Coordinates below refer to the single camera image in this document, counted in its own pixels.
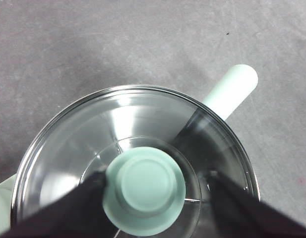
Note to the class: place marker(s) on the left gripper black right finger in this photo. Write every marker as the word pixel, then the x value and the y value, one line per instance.
pixel 247 213

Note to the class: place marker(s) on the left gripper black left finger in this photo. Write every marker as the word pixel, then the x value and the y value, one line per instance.
pixel 68 213

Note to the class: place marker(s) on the glass pot lid green knob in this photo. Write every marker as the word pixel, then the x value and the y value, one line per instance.
pixel 145 183

